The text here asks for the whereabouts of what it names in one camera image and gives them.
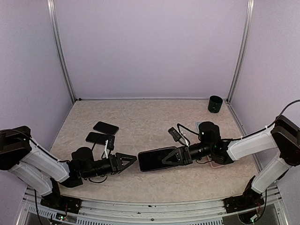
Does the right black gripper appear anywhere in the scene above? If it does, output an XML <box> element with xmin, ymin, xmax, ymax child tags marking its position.
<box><xmin>162</xmin><ymin>142</ymin><xmax>213</xmax><ymax>165</ymax></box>

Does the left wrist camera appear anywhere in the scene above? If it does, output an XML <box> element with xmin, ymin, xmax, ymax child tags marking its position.
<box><xmin>104</xmin><ymin>136</ymin><xmax>115</xmax><ymax>158</ymax></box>

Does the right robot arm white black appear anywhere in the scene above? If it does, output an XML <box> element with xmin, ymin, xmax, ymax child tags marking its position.
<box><xmin>162</xmin><ymin>115</ymin><xmax>300</xmax><ymax>208</ymax></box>

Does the black phone case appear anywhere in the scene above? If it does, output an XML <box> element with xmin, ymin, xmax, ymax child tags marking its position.
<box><xmin>138</xmin><ymin>146</ymin><xmax>176</xmax><ymax>172</ymax></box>

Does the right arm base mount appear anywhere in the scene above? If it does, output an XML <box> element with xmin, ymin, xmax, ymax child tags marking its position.
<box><xmin>223</xmin><ymin>195</ymin><xmax>264</xmax><ymax>213</ymax></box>

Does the black smartphone near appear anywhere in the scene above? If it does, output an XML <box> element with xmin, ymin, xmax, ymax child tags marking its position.
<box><xmin>85</xmin><ymin>132</ymin><xmax>112</xmax><ymax>145</ymax></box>

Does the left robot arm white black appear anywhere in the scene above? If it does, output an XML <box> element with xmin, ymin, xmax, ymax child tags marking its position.
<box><xmin>0</xmin><ymin>126</ymin><xmax>137</xmax><ymax>209</ymax></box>

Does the front aluminium rail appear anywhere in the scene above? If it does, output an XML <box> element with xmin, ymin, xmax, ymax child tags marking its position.
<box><xmin>16</xmin><ymin>187</ymin><xmax>289</xmax><ymax>225</ymax></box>

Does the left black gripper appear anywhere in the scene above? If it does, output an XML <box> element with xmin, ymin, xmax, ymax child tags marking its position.
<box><xmin>82</xmin><ymin>152</ymin><xmax>137</xmax><ymax>179</ymax></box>

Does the pink phone case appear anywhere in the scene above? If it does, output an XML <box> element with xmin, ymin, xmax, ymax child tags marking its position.
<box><xmin>206</xmin><ymin>156</ymin><xmax>225</xmax><ymax>169</ymax></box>

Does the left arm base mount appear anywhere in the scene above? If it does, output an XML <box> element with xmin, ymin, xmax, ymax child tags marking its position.
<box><xmin>40</xmin><ymin>195</ymin><xmax>82</xmax><ymax>214</ymax></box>

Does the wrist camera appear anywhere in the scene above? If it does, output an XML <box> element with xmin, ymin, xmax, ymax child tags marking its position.
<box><xmin>104</xmin><ymin>136</ymin><xmax>115</xmax><ymax>158</ymax></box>
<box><xmin>168</xmin><ymin>127</ymin><xmax>190</xmax><ymax>146</ymax></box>

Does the dark green cup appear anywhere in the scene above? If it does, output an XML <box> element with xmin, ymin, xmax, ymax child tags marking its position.
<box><xmin>208</xmin><ymin>96</ymin><xmax>223</xmax><ymax>113</ymax></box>

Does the right aluminium frame post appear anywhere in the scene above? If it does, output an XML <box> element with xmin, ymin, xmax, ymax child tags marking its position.
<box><xmin>226</xmin><ymin>0</ymin><xmax>255</xmax><ymax>105</ymax></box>

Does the left aluminium frame post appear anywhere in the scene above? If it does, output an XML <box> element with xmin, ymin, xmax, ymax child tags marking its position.
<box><xmin>47</xmin><ymin>0</ymin><xmax>76</xmax><ymax>104</ymax></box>

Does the light blue phone case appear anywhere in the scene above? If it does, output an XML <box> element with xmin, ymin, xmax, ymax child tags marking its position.
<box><xmin>195</xmin><ymin>122</ymin><xmax>201</xmax><ymax>132</ymax></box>

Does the black smartphone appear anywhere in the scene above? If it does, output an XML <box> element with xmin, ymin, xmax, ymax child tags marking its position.
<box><xmin>93</xmin><ymin>121</ymin><xmax>119</xmax><ymax>135</ymax></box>
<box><xmin>85</xmin><ymin>132</ymin><xmax>112</xmax><ymax>145</ymax></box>

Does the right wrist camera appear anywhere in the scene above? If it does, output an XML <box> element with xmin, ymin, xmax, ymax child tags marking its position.
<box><xmin>168</xmin><ymin>127</ymin><xmax>190</xmax><ymax>146</ymax></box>

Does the black smartphone far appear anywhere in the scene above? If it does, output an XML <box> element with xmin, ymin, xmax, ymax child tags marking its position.
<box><xmin>93</xmin><ymin>121</ymin><xmax>119</xmax><ymax>135</ymax></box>

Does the aluminium frame post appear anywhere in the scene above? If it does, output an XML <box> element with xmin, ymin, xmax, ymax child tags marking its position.
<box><xmin>47</xmin><ymin>0</ymin><xmax>76</xmax><ymax>104</ymax></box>
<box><xmin>226</xmin><ymin>0</ymin><xmax>255</xmax><ymax>105</ymax></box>

